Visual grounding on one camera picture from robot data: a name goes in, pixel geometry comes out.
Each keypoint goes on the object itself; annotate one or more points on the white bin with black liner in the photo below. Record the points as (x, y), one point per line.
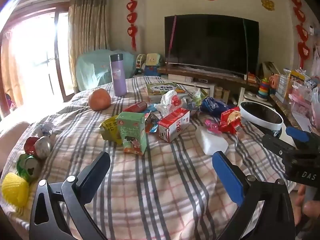
(261, 116)

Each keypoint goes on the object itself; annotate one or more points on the yellow foam fruit net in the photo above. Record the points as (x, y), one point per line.
(15, 190)

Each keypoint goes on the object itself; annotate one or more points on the red cylindrical packet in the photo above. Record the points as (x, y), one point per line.
(135, 107)

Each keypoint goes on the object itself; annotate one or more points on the clear plastic storage boxes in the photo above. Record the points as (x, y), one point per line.
(297, 92)

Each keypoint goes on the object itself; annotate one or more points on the blue cookie packet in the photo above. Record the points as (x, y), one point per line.
(215, 106)

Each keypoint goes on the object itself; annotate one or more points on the light blue wrapper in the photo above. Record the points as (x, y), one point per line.
(151, 107)

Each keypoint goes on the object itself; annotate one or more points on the blue white wrapper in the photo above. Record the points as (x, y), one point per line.
(192, 105)

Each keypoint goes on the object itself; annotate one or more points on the marble counter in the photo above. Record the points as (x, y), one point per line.
(287, 112)

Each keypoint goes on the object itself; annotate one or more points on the gold wall decoration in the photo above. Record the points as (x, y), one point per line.
(267, 3)

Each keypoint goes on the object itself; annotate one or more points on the plaid blanket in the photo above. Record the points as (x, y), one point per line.
(155, 192)

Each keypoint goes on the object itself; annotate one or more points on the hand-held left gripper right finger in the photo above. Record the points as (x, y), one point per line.
(227, 177)

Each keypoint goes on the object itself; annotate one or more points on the wooden cylinder stack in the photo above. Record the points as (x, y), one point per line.
(222, 93)

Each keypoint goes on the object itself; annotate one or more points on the open cardboard box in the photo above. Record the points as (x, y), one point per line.
(270, 68)

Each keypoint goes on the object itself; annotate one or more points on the red snack packet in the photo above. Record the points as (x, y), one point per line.
(231, 120)

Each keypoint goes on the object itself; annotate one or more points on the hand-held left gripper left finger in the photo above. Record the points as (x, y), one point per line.
(95, 172)

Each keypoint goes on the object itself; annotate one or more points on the pink toy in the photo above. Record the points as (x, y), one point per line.
(274, 83)

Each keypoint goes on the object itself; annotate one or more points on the person's right hand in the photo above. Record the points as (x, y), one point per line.
(310, 210)

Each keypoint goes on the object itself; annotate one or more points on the black television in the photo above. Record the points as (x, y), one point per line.
(212, 42)

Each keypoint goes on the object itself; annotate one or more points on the pink wrapper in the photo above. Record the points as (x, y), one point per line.
(212, 126)

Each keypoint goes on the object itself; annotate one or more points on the teal cloth covered chair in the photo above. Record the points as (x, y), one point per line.
(95, 67)

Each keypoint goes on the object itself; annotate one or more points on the white plastic bag red print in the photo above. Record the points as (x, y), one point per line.
(172, 101)

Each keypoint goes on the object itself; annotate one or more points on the small green packet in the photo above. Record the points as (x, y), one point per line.
(198, 96)

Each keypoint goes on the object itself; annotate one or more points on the crumpled paper ball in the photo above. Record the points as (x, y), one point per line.
(45, 128)

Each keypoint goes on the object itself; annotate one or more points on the purple thermos bottle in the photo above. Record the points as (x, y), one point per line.
(118, 77)

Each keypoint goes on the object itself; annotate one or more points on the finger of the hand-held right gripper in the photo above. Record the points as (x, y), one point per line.
(297, 134)
(276, 145)

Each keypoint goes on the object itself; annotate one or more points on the beige curtain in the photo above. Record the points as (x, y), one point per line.
(87, 42)

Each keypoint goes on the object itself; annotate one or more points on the yellow white toy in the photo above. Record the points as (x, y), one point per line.
(152, 60)

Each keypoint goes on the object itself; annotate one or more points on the torn colourful foil wrapper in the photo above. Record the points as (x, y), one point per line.
(151, 123)

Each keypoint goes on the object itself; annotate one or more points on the red white milk carton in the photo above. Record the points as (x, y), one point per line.
(173, 125)

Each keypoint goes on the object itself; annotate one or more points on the green milk carton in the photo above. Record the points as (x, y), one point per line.
(132, 135)

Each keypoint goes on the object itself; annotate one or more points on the yellow green wrapper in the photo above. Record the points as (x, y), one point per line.
(110, 130)

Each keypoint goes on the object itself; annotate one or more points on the window door frame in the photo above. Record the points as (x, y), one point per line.
(60, 55)

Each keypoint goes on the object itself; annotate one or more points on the pink stick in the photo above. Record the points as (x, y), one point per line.
(172, 40)

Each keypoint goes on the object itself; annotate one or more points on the red heart hanging decoration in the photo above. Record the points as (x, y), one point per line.
(301, 32)
(132, 17)

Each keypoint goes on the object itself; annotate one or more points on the children's picture book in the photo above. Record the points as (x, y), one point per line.
(162, 90)

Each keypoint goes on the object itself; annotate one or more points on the orange grapefruit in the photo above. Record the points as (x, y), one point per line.
(99, 100)

